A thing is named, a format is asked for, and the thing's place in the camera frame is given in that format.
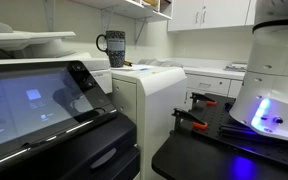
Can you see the black orange clamp front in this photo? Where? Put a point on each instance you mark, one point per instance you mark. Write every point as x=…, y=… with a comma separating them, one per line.
x=181, y=114

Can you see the white lower cabinet counter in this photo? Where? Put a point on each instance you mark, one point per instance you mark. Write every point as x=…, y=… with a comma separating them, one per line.
x=209, y=76

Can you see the large office printer copier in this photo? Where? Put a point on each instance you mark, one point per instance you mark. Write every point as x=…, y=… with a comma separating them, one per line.
x=106, y=151

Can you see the stack of books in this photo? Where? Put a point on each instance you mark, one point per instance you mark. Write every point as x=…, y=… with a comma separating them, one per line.
x=236, y=67

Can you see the white printer finisher unit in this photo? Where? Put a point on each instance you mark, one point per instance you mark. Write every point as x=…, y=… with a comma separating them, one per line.
x=148, y=98

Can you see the black speckled mug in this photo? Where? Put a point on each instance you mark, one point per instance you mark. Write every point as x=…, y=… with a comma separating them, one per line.
x=115, y=47

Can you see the black orange clamp rear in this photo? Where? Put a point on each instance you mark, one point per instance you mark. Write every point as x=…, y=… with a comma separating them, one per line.
x=201, y=97

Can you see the yellow pen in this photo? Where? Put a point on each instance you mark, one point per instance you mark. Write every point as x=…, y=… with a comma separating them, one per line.
x=127, y=63

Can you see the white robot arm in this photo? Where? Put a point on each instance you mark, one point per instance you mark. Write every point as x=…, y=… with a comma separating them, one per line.
x=262, y=103

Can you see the wall mail sorter shelf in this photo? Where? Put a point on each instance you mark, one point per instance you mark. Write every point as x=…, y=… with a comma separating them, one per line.
x=151, y=10

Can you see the printer touchscreen panel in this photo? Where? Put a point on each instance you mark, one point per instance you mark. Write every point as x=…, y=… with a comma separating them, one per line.
x=41, y=102

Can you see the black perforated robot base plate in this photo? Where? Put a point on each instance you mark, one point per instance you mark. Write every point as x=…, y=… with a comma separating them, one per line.
x=225, y=150

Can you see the white upper wall cabinets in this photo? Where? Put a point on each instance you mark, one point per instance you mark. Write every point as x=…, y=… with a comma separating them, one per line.
x=203, y=14

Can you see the white instruction paper sheet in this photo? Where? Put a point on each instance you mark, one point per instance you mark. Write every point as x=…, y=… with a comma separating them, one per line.
x=134, y=67

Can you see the black orange clamp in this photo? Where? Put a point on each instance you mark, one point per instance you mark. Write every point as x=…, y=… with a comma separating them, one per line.
x=181, y=114
x=201, y=97

